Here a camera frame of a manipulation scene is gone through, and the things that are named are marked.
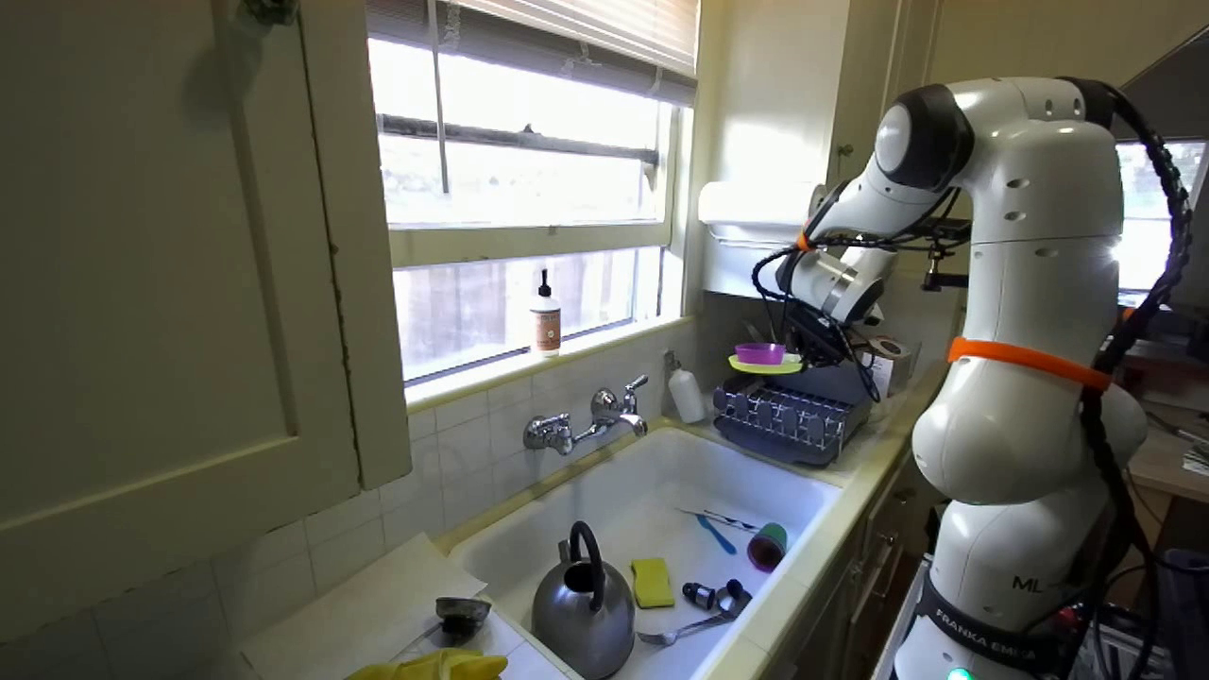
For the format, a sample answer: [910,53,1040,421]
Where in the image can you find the blue plastic utensil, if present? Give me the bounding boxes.
[691,505,744,559]

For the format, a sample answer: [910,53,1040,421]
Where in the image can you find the white cabinet door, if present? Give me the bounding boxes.
[0,0,410,645]

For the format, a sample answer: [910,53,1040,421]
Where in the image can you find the purple bowl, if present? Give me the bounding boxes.
[729,336,789,369]

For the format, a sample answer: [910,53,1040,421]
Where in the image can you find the cream window frame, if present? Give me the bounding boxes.
[362,0,701,409]

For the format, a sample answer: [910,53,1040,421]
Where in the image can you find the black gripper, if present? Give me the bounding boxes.
[789,300,875,369]

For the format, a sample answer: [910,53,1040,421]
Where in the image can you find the dark dish drying rack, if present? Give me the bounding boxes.
[711,355,885,472]

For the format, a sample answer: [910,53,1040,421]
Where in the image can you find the cream window blinds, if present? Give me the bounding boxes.
[438,0,701,80]

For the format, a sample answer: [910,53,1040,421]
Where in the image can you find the pump bottle with orange liquid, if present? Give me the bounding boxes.
[527,263,565,360]

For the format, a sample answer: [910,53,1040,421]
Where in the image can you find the green cup with purple inside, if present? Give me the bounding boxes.
[744,519,794,578]

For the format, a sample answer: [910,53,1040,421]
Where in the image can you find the small black metal gadget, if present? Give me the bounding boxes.
[678,573,721,615]

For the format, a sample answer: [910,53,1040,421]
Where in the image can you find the yellow cloth on counter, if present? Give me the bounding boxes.
[347,645,510,680]

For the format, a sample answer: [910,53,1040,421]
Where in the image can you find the white soap dispenser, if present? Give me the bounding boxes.
[661,353,711,428]

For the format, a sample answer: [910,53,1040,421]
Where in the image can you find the large orange cable strap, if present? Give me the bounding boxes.
[945,334,1110,392]

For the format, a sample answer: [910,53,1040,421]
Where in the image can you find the yellow plate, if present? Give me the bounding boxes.
[725,347,807,382]

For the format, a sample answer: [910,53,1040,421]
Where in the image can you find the white kitchen sink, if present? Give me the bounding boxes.
[447,423,847,680]

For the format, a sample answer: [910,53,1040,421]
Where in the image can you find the chrome wall faucet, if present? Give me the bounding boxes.
[522,369,654,462]

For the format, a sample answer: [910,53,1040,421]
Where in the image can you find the steel kettle with black handle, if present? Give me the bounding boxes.
[527,519,638,680]

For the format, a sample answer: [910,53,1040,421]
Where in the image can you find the yellow sponge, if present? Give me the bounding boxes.
[627,554,678,611]

